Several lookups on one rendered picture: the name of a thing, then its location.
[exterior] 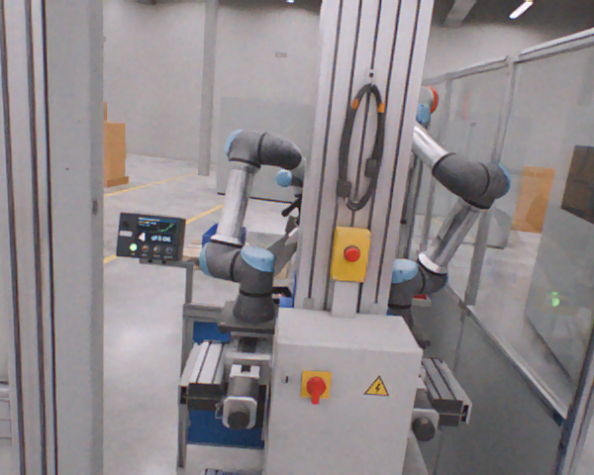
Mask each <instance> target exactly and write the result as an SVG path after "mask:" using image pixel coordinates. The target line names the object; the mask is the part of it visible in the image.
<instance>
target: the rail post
mask: <svg viewBox="0 0 594 475"><path fill-rule="evenodd" d="M191 326H192V321H190V320H182V343H181V367H180V379H181V376H182V373H183V370H184V368H185V365H186V363H187V361H188V358H189V356H190V347H191ZM187 408H188V405H180V404H179V417H178V440H177V465H176V467H185V464H186V455H187V444H186V434H187V412H188V409H187Z"/></svg>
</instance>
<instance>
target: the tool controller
mask: <svg viewBox="0 0 594 475"><path fill-rule="evenodd" d="M119 221H120V225H118V234H117V245H116V254H115V255H116V256H120V257H130V258H141V259H148V263H152V261H153V260H162V264H166V261H174V262H177V261H181V260H182V258H183V248H184V238H185V228H186V219H182V218H175V217H166V216H154V215H144V214H134V213H123V212H122V213H121V216H119ZM137 230H139V231H148V242H141V241H136V238H137ZM133 243H134V244H135V245H136V246H137V249H136V250H131V245H133ZM145 245H146V246H147V247H148V251H146V252H144V251H143V246H145ZM155 247H159V249H160V252H159V253H155V252H154V251H153V249H154V248H155ZM168 248H171V249H172V253H171V254H168V253H167V252H166V250H167V249H168Z"/></svg>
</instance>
